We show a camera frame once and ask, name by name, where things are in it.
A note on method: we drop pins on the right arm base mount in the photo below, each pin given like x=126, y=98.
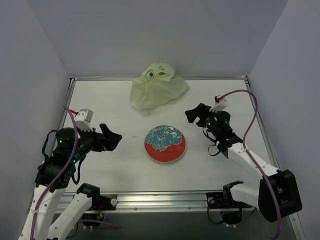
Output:
x=231, y=219

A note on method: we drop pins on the red and teal plate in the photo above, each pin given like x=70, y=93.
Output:
x=165, y=144

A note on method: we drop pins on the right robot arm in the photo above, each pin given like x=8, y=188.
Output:
x=275, y=192

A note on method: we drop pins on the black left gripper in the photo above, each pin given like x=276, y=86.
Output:
x=102, y=141

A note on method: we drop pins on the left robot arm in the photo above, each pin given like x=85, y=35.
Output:
x=54, y=176

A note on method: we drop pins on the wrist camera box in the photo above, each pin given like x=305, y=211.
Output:
x=220, y=103
x=83, y=120

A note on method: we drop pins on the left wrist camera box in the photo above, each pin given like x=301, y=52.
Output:
x=83, y=120

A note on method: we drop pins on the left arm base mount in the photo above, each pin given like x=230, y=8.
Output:
x=106, y=202

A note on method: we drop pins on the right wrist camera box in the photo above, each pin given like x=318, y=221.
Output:
x=220, y=103

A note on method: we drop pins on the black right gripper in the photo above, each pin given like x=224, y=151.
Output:
x=202, y=117

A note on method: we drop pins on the aluminium front rail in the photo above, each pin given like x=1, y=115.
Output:
x=159, y=202

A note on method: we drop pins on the light green plastic bag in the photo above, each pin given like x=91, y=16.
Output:
x=156, y=86

